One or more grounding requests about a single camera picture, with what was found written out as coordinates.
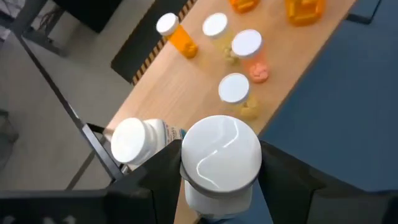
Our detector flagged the pink vial with white cap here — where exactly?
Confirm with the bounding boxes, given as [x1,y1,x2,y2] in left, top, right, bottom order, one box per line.
[231,29,271,84]

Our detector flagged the black hazard-striped floor mat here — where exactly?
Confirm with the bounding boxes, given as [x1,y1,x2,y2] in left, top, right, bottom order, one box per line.
[110,0,198,86]

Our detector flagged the orange vial with white cap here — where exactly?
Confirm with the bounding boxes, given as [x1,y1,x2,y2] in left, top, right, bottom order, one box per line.
[155,12,199,60]

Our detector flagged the yellow vial with white cap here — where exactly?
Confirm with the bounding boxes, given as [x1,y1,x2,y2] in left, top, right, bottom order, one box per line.
[202,12,240,66]
[218,72,261,121]

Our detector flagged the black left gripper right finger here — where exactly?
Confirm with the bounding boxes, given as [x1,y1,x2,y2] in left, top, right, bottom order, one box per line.
[257,140,374,224]

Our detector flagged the orange pill vial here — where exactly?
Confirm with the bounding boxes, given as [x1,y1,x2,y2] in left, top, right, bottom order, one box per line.
[229,0,261,14]
[285,0,326,27]

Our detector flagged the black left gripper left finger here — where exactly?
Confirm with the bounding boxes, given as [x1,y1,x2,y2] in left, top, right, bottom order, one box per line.
[106,139,183,224]

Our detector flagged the wooden shelf with black legs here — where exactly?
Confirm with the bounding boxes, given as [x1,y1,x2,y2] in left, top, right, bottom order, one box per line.
[65,0,358,224]

